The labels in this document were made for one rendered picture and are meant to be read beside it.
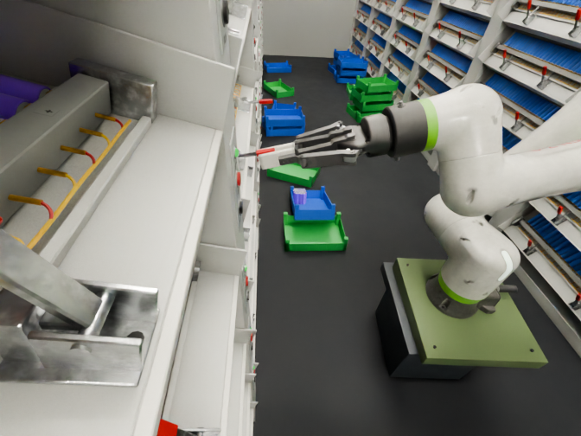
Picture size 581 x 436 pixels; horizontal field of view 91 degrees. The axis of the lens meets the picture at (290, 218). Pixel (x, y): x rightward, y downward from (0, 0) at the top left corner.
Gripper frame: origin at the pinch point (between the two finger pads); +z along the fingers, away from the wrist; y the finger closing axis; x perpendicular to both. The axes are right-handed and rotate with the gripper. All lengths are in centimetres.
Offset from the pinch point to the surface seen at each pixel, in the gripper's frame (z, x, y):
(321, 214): -8, -70, 56
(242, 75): 8.6, 3.1, 44.3
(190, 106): 3.1, 20.8, -25.7
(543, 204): -101, -72, 38
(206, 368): 8.5, 0.1, -37.1
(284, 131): 6, -75, 162
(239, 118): 8.8, 0.3, 20.4
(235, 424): 12.2, -20.0, -37.5
